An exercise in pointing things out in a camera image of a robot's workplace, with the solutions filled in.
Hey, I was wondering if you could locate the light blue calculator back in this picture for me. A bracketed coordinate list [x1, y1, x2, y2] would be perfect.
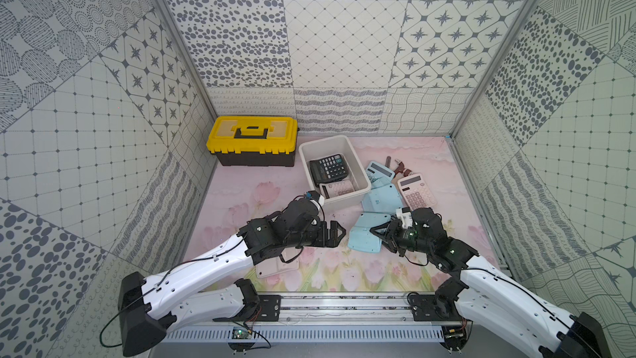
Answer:
[348, 212, 391, 254]

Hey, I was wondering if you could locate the light blue calculator face down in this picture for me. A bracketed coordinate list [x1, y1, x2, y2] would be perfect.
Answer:
[362, 184, 403, 214]

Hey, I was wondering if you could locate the pink calculator face up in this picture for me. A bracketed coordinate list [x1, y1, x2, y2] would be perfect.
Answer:
[320, 180, 355, 199]
[397, 173, 437, 210]

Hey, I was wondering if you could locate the pink calculator face down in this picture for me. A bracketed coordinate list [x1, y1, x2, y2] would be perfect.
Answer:
[255, 259, 299, 279]

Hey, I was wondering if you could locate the black calculator face down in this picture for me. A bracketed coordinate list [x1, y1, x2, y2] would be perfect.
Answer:
[309, 153, 349, 186]

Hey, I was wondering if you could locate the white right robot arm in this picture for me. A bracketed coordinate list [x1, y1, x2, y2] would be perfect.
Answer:
[370, 208, 611, 357]

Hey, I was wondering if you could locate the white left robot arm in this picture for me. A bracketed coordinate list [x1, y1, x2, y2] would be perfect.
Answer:
[117, 192, 346, 357]

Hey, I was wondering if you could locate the teal calculator face up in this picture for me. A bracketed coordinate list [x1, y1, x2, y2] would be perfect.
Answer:
[365, 161, 395, 187]

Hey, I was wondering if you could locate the white plastic storage box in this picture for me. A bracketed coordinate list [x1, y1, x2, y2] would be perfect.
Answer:
[297, 135, 372, 211]

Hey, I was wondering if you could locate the floral pink table mat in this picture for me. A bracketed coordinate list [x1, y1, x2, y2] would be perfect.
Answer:
[185, 137, 500, 293]

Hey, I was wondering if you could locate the yellow and black toolbox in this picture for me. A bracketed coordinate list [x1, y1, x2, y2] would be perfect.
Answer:
[206, 116, 299, 167]

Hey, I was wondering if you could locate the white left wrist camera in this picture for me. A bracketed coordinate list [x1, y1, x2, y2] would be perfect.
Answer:
[305, 191, 326, 207]

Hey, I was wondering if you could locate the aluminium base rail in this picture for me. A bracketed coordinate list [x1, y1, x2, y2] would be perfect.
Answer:
[164, 293, 473, 351]

